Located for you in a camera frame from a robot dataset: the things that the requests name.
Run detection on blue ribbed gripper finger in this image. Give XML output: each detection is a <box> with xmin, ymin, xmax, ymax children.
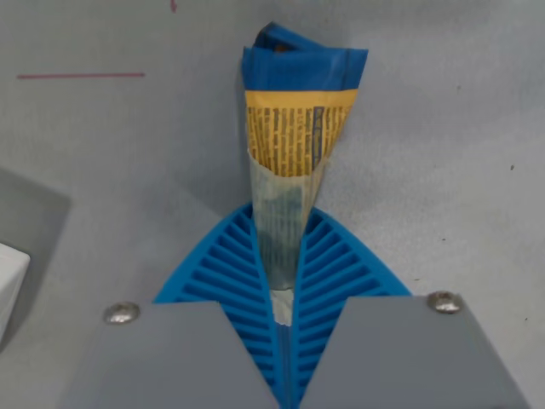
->
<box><xmin>61</xmin><ymin>202</ymin><xmax>292</xmax><ymax>409</ymax></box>
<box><xmin>289</xmin><ymin>207</ymin><xmax>534</xmax><ymax>409</ymax></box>

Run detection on blue and yellow bag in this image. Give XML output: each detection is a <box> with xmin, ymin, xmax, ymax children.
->
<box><xmin>241</xmin><ymin>20</ymin><xmax>370</xmax><ymax>330</ymax></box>

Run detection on white wall socket box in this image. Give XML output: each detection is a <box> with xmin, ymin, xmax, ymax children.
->
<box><xmin>0</xmin><ymin>242</ymin><xmax>32</xmax><ymax>343</ymax></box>

